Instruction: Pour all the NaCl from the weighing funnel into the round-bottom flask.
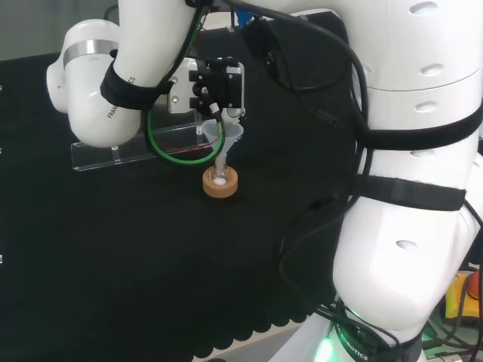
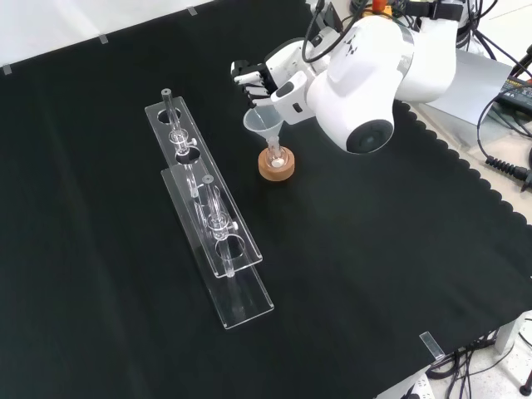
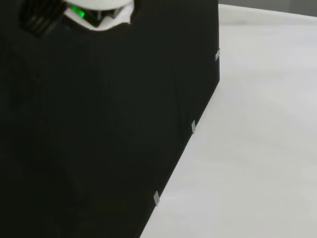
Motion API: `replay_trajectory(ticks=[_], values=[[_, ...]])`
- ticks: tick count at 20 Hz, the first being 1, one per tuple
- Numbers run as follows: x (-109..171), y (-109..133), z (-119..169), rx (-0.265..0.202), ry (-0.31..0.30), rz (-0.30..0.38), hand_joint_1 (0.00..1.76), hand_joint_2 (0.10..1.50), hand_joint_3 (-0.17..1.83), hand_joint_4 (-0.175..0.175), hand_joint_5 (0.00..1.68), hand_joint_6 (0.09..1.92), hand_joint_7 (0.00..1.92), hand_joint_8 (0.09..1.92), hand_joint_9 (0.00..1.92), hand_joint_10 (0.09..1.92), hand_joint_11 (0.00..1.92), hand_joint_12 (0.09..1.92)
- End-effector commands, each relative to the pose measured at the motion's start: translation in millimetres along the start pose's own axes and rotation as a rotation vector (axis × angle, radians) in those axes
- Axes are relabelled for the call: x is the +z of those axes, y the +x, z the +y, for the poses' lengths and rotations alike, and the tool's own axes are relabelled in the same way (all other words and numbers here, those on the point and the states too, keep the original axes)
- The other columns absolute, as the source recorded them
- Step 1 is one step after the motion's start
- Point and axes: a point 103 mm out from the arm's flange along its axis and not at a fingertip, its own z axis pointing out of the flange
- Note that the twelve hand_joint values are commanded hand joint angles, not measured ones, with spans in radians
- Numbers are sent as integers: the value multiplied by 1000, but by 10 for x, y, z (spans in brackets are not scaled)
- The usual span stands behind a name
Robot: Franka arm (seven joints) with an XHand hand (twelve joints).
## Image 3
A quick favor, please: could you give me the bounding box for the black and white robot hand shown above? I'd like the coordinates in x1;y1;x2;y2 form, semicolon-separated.
19;0;136;37

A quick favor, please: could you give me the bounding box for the black bench cloth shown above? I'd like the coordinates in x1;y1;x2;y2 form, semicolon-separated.
0;0;221;238

